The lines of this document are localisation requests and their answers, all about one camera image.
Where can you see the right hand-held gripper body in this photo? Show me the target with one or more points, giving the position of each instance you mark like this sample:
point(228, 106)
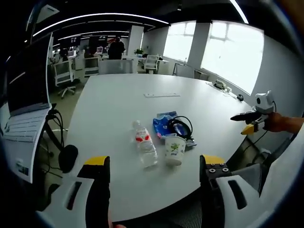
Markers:
point(264, 103)

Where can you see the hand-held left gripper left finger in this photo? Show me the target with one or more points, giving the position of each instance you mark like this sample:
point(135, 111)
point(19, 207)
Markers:
point(71, 190)

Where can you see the white power strip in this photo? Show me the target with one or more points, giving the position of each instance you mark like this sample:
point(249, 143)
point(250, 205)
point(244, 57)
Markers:
point(221, 84)

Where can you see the green potted plant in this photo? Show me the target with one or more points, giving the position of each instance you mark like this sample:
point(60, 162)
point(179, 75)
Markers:
point(139, 51)

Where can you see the white table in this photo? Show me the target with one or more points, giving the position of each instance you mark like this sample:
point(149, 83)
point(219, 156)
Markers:
point(133, 109)

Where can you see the black round object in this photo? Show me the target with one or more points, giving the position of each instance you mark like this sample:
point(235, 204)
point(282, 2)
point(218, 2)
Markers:
point(68, 158)

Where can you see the clear plastic water bottle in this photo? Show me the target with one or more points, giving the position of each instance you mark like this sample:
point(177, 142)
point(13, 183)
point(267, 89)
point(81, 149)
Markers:
point(145, 146)

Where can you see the white mesh office chair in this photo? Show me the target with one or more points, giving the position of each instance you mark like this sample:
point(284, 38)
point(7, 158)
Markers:
point(64, 76)
point(151, 63)

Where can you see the grey chair backrest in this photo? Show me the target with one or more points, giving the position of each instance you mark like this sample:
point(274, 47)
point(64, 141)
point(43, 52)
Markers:
point(118, 67)

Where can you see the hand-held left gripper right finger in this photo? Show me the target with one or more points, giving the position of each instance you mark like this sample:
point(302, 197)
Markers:
point(228, 187)

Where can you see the person's right hand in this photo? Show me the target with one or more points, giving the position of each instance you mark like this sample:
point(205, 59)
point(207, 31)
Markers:
point(273, 122)

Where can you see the grey office chair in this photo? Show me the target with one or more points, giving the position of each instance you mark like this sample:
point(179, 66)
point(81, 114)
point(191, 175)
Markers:
point(259, 175)

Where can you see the blue snack packet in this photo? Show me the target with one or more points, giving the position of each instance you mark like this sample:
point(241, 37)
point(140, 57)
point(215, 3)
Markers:
point(164, 123)

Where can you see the open laptop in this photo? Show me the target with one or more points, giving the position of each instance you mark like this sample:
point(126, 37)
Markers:
point(26, 95)

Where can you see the white paper cup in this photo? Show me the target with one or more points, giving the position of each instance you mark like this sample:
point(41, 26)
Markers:
point(174, 150)

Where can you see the person's left hand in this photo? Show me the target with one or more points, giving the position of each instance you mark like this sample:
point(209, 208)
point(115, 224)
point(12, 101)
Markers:
point(110, 219)

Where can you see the small black device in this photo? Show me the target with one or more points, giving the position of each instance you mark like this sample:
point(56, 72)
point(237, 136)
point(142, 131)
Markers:
point(240, 97)

